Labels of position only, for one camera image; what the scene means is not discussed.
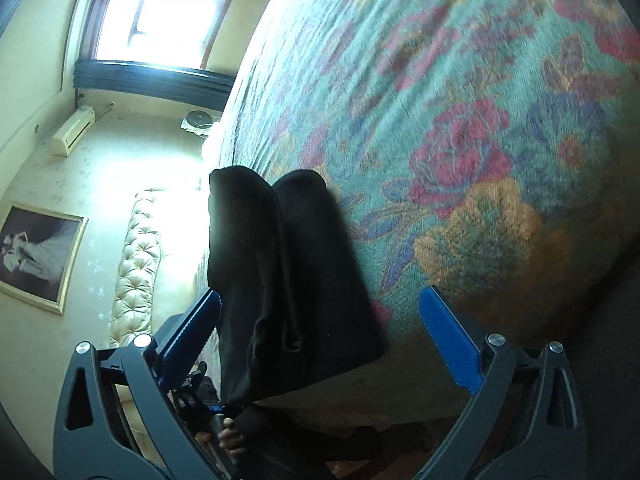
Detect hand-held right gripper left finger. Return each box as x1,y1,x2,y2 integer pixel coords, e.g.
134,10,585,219
52,287,236,480

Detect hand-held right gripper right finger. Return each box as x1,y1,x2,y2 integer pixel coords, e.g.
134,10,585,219
417,285,588,480

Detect black pants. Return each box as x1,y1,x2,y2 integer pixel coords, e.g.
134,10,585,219
206,165,393,407

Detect person's left hand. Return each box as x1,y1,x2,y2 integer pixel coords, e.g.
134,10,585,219
200,416,247,467

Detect cream tufted headboard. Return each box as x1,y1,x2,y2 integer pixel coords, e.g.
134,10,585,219
107,187,211,351

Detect white floor fan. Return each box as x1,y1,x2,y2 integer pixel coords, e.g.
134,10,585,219
180,109,221,139

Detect floral bed blanket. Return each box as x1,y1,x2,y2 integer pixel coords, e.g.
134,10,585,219
202,0,640,431

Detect white air conditioner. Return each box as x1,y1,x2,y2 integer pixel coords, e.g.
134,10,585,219
47,105,96,157

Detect dark blue curtain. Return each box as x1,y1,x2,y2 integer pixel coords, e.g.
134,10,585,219
74,60,237,111

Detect framed wall picture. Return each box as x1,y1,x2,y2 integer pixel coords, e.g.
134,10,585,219
0,202,88,316

